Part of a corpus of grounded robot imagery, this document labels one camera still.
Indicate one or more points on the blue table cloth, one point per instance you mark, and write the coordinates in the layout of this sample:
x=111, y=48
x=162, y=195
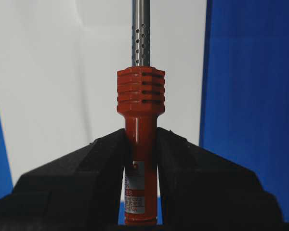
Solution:
x=244, y=110

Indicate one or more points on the large white foam board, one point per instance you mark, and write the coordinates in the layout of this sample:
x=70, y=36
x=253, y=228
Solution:
x=58, y=72

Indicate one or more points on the red handled soldering iron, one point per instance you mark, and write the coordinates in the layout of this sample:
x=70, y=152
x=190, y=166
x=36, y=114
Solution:
x=140, y=101

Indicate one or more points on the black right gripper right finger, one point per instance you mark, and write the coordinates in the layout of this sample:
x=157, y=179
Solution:
x=201, y=191

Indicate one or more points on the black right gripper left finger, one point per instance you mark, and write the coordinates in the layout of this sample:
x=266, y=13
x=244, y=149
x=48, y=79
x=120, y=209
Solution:
x=77, y=192

